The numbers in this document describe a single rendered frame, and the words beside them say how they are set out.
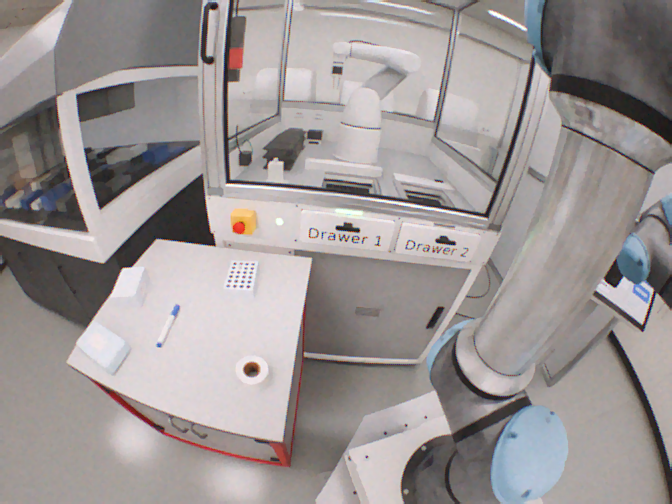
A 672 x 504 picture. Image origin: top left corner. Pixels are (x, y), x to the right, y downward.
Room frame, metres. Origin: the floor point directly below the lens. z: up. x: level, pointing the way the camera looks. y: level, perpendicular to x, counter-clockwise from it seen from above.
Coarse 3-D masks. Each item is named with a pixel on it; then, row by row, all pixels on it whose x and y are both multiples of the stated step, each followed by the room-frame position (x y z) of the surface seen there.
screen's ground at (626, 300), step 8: (616, 288) 0.41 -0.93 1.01; (632, 288) 0.38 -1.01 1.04; (648, 288) 0.35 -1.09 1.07; (608, 296) 0.40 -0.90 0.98; (616, 296) 0.39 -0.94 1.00; (624, 296) 0.37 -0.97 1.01; (632, 296) 0.36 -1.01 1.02; (616, 304) 0.37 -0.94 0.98; (624, 304) 0.35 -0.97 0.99; (632, 304) 0.34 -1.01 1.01; (640, 304) 0.33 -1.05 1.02; (648, 304) 0.31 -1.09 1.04; (632, 312) 0.32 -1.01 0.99; (640, 312) 0.31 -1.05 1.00; (640, 320) 0.29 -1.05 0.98
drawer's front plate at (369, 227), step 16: (304, 224) 0.68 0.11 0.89; (320, 224) 0.68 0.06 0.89; (336, 224) 0.68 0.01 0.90; (368, 224) 0.69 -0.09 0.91; (384, 224) 0.69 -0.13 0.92; (304, 240) 0.68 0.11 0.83; (320, 240) 0.68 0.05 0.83; (336, 240) 0.68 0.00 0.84; (368, 240) 0.69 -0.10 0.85; (384, 240) 0.69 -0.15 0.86
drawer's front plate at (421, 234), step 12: (408, 228) 0.69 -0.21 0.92; (420, 228) 0.70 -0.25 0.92; (432, 228) 0.70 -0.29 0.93; (444, 228) 0.72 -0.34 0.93; (420, 240) 0.70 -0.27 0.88; (432, 240) 0.70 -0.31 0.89; (456, 240) 0.70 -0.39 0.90; (468, 240) 0.70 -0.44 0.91; (396, 252) 0.69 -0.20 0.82; (408, 252) 0.70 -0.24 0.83; (420, 252) 0.70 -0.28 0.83; (444, 252) 0.70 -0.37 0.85; (456, 252) 0.70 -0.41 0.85; (468, 252) 0.70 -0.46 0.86
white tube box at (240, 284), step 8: (232, 264) 0.54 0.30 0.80; (248, 264) 0.56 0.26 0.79; (256, 264) 0.56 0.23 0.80; (232, 272) 0.52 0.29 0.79; (240, 272) 0.52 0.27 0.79; (248, 272) 0.52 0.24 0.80; (256, 272) 0.53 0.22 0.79; (232, 280) 0.48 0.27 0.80; (240, 280) 0.48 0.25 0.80; (248, 280) 0.49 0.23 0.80; (256, 280) 0.52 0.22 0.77; (224, 288) 0.44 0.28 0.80; (232, 288) 0.45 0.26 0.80; (240, 288) 0.46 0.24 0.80; (248, 288) 0.46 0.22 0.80; (232, 296) 0.44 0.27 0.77; (240, 296) 0.45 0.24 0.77; (248, 296) 0.45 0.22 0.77
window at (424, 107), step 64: (256, 0) 0.71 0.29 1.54; (320, 0) 0.71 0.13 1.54; (384, 0) 0.72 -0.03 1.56; (448, 0) 0.73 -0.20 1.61; (512, 0) 0.74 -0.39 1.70; (256, 64) 0.71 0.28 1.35; (320, 64) 0.71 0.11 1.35; (384, 64) 0.72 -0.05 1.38; (448, 64) 0.73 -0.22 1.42; (512, 64) 0.74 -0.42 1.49; (256, 128) 0.71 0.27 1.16; (320, 128) 0.72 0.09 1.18; (384, 128) 0.72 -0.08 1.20; (448, 128) 0.73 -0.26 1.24; (512, 128) 0.74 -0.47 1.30; (384, 192) 0.72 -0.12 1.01; (448, 192) 0.73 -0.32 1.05
